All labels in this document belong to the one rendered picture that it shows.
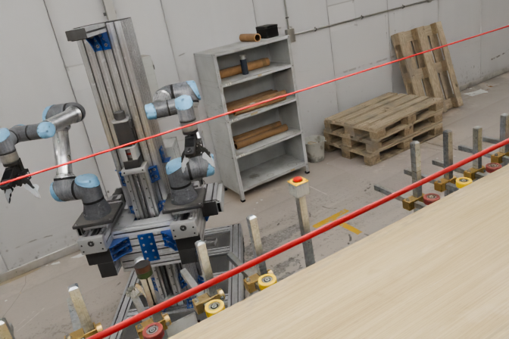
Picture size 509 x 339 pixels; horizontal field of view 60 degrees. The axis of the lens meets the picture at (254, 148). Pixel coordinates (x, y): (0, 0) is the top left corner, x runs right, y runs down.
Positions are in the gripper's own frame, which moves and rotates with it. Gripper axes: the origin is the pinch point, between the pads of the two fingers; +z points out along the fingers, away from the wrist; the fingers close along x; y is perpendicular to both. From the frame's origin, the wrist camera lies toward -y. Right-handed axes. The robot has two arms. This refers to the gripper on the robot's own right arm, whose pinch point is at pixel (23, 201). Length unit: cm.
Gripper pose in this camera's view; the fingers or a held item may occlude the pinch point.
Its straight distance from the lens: 235.0
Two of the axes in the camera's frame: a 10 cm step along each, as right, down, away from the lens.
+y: -0.3, -3.4, 9.4
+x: -9.8, 1.7, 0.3
